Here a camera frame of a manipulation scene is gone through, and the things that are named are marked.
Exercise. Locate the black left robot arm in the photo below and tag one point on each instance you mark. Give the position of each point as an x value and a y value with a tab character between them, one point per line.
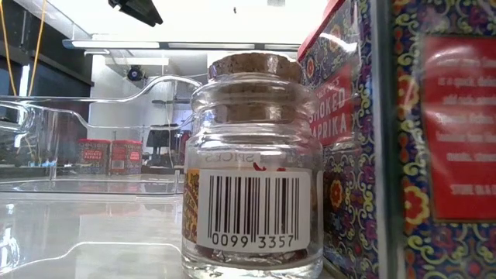
135	9

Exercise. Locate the black round device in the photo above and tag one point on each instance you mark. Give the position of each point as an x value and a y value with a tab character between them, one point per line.
135	73

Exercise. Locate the red-lidded patterned paprika tin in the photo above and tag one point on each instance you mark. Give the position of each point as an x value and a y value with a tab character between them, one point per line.
457	135
93	155
126	155
348	174

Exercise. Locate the cork-stoppered glass saffron jar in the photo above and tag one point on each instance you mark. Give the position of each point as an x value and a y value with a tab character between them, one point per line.
252	209

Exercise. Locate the clear plastic bin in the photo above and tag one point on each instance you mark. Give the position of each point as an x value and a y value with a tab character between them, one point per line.
97	186

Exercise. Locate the horizontal metal frame bar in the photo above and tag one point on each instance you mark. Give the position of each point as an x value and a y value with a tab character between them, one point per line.
155	44

